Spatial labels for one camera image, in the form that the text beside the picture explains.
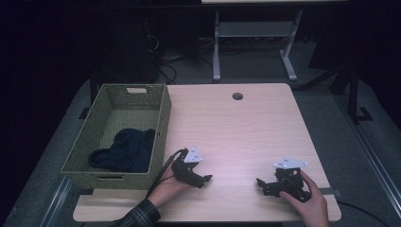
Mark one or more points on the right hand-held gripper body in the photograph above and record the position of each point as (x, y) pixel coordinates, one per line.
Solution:
(291, 181)

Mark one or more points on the white metal stand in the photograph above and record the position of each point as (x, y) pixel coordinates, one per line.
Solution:
(252, 30)

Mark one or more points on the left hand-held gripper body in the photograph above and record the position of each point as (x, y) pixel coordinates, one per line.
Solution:
(184, 168)

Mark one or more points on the green woven basket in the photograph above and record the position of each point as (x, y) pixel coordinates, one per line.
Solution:
(107, 176)

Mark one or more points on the dark blue cloth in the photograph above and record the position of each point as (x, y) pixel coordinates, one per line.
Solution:
(129, 151)

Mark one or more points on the dark computer tower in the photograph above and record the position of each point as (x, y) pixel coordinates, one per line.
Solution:
(126, 47)

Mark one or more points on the person's left hand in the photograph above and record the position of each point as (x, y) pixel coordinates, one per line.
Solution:
(165, 189)

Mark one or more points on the metal floor rail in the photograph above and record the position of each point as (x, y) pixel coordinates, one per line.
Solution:
(372, 154)
(55, 201)

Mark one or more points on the black metal stand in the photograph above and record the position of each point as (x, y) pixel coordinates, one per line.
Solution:
(354, 94)

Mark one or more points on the grey tape strip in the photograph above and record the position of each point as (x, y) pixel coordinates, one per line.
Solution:
(331, 191)

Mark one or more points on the person's right hand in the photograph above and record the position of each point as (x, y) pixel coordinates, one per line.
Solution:
(310, 206)

